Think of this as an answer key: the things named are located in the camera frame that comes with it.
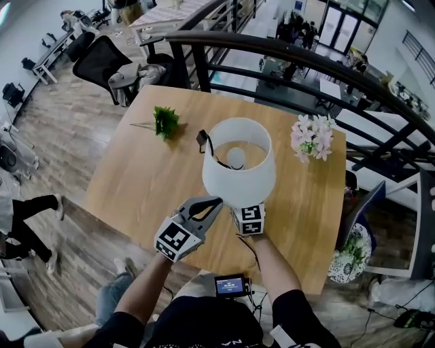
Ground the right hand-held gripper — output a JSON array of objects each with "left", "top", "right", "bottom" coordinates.
[{"left": 232, "top": 203, "right": 266, "bottom": 236}]

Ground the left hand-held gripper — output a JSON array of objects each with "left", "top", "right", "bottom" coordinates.
[{"left": 154, "top": 196, "right": 224, "bottom": 263}]

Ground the white shade table lamp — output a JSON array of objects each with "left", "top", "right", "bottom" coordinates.
[{"left": 201, "top": 117, "right": 277, "bottom": 209}]

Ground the person's left forearm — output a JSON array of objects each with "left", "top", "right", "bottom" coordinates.
[{"left": 114, "top": 251, "right": 175, "bottom": 317}]

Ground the person's right forearm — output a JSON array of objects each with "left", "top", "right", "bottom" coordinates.
[{"left": 243, "top": 233, "right": 303, "bottom": 304}]

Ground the black lamp power plug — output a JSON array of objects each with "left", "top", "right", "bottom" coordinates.
[{"left": 196, "top": 129, "right": 212, "bottom": 154}]

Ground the small black screen device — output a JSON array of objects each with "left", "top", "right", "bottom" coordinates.
[{"left": 213, "top": 273, "right": 253, "bottom": 300}]

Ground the green artificial plant sprig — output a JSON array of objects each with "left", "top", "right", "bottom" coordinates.
[{"left": 129, "top": 105, "right": 188, "bottom": 141}]

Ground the person's grey shoe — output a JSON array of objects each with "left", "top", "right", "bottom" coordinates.
[{"left": 113, "top": 257, "right": 137, "bottom": 278}]

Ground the pink artificial flower bunch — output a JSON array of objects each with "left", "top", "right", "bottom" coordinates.
[{"left": 290, "top": 114, "right": 338, "bottom": 164}]

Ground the blue white floral cushion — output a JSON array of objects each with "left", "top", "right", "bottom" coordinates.
[{"left": 327, "top": 217, "right": 377, "bottom": 285}]

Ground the person's black shirt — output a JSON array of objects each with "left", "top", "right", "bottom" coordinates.
[{"left": 98, "top": 288, "right": 343, "bottom": 348}]

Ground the person's blue jeans leg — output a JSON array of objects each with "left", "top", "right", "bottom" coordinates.
[{"left": 96, "top": 271, "right": 134, "bottom": 328}]

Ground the grey jacket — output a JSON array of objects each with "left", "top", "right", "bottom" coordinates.
[{"left": 107, "top": 63, "right": 167, "bottom": 107}]

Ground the black curved metal railing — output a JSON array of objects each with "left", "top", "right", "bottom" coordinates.
[{"left": 164, "top": 29, "right": 435, "bottom": 177}]

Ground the black mesh office chair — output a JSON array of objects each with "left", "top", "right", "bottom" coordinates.
[{"left": 71, "top": 34, "right": 137, "bottom": 107}]

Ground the black green bag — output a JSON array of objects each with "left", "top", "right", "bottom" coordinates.
[{"left": 393, "top": 307, "right": 435, "bottom": 331}]

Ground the table with checked cloth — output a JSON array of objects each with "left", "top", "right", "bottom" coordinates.
[{"left": 128, "top": 0, "right": 220, "bottom": 39}]

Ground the white long desk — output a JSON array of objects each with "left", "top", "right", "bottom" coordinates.
[{"left": 31, "top": 29, "right": 76, "bottom": 86}]

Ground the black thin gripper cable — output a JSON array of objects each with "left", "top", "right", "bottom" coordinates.
[{"left": 237, "top": 234, "right": 262, "bottom": 273}]

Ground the white frame chair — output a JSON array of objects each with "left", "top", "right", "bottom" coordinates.
[{"left": 364, "top": 169, "right": 435, "bottom": 281}]

